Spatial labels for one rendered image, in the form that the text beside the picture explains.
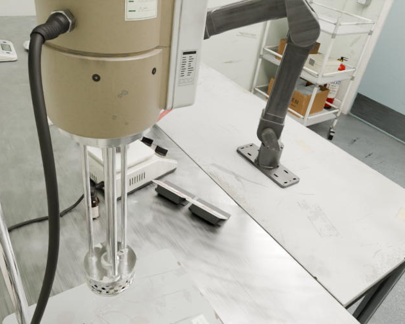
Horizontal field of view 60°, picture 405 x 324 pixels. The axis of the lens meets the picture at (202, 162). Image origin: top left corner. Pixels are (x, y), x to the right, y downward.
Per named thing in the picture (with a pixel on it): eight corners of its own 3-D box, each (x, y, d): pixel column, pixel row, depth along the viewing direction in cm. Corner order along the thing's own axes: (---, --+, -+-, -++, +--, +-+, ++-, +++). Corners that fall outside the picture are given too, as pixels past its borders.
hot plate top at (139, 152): (125, 133, 89) (125, 130, 88) (156, 154, 83) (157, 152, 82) (83, 148, 81) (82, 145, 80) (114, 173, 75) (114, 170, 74)
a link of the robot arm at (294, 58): (252, 140, 92) (295, 11, 73) (255, 128, 98) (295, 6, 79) (276, 146, 92) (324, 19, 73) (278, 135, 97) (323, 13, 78)
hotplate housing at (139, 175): (145, 148, 99) (146, 123, 94) (178, 170, 92) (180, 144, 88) (74, 179, 84) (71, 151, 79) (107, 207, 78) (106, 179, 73)
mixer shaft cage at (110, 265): (123, 249, 51) (123, 92, 37) (144, 283, 47) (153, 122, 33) (77, 267, 48) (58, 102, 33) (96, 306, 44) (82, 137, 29)
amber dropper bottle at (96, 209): (89, 209, 76) (87, 184, 72) (102, 211, 76) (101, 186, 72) (83, 218, 74) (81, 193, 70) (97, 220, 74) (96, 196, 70)
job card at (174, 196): (166, 180, 88) (167, 168, 86) (195, 197, 84) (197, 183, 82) (150, 192, 83) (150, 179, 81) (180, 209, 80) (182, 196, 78)
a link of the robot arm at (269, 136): (262, 128, 88) (285, 134, 88) (265, 114, 95) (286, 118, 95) (257, 149, 92) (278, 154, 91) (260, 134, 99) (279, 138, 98)
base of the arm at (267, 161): (290, 164, 87) (309, 158, 91) (240, 126, 99) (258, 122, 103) (282, 189, 91) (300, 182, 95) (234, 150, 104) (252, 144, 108)
